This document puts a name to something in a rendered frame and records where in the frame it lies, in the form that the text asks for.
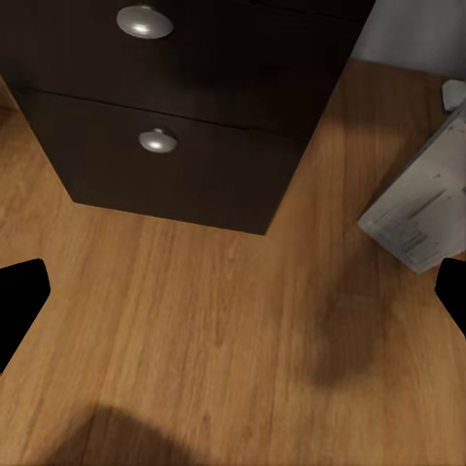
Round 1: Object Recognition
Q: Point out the desktop computer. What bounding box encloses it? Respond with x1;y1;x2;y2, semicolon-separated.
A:
356;100;466;275

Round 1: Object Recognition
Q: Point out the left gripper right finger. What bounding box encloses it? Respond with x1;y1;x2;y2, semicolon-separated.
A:
435;258;466;337

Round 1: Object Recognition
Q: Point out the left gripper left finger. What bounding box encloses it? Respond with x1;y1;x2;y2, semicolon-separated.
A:
0;258;50;376

